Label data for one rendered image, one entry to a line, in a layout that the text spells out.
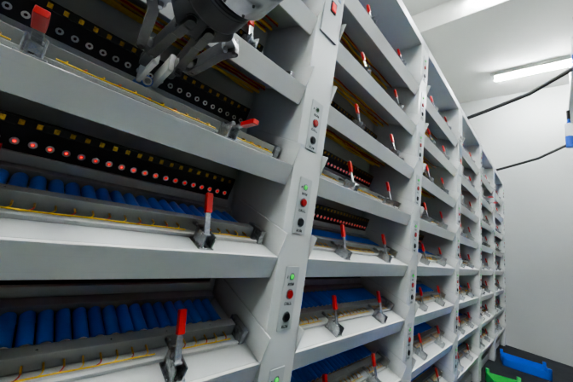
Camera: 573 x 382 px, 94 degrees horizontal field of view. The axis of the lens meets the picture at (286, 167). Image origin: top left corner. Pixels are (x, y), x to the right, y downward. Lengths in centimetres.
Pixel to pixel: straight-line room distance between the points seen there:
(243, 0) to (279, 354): 59
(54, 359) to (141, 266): 15
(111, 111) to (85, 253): 18
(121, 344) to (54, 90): 36
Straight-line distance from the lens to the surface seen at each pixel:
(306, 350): 71
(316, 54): 71
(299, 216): 59
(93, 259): 41
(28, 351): 51
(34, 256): 40
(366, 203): 85
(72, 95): 41
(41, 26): 39
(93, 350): 52
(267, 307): 59
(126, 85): 47
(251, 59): 56
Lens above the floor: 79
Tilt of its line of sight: 13 degrees up
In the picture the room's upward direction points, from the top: 10 degrees clockwise
